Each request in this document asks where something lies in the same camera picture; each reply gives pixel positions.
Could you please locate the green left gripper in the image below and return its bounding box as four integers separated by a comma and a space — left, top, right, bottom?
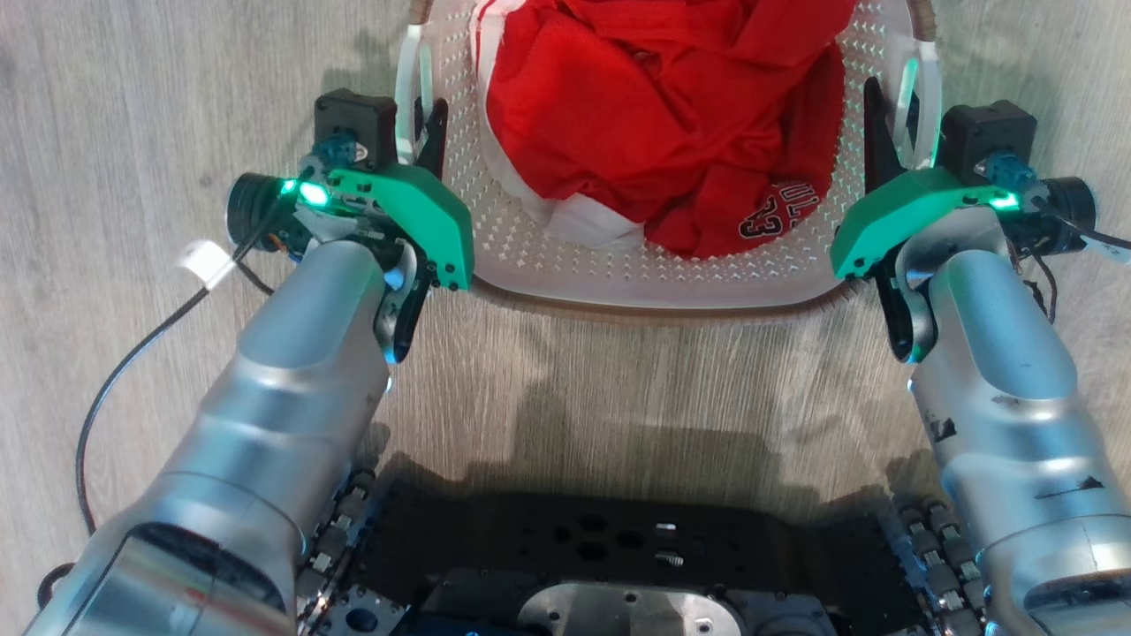
227, 97, 475, 364

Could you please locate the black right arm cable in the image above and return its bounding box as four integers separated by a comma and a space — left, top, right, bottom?
1028, 196, 1131, 266

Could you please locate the white cable label tag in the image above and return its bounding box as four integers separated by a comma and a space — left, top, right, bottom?
174, 239, 233, 290

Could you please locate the roller wheel of base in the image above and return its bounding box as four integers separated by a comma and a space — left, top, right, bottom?
296, 468, 383, 636
891, 495, 988, 636

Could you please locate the white perforated laundry basket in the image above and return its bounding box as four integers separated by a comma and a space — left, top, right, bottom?
394, 0, 943, 321

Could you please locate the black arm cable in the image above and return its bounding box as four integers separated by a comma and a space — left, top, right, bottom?
1028, 196, 1131, 266
35, 208, 285, 612

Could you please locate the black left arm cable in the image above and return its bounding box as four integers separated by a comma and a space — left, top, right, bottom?
35, 208, 285, 612

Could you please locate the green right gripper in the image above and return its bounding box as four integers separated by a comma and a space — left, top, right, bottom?
830, 77, 1097, 364

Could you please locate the red sports jersey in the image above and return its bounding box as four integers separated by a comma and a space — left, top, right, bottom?
485, 0, 859, 260

